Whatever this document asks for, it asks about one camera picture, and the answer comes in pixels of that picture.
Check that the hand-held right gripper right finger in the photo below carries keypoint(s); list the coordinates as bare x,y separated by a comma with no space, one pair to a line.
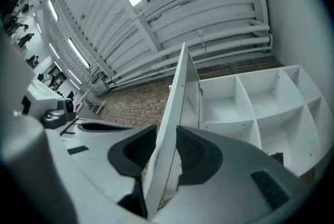
198,155

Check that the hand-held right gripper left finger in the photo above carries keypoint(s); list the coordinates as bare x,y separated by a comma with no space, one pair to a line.
130,150

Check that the white cabinet door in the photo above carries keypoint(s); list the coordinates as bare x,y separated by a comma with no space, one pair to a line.
169,113

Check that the metal door hinge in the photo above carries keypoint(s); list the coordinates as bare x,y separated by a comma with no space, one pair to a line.
201,90

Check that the white open shelf cabinet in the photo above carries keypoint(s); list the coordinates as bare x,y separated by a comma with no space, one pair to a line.
274,118

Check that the white metal rack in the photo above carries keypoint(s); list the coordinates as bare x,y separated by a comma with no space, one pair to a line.
90,103

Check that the small black box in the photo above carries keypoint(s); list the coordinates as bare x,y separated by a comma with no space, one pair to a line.
277,158

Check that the thick white ceiling pipe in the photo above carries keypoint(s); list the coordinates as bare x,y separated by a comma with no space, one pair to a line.
208,44
216,52

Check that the row of long ceiling lights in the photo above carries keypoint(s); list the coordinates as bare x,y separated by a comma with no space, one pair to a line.
78,52

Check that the grey camera module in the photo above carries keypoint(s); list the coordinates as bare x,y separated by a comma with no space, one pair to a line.
58,113

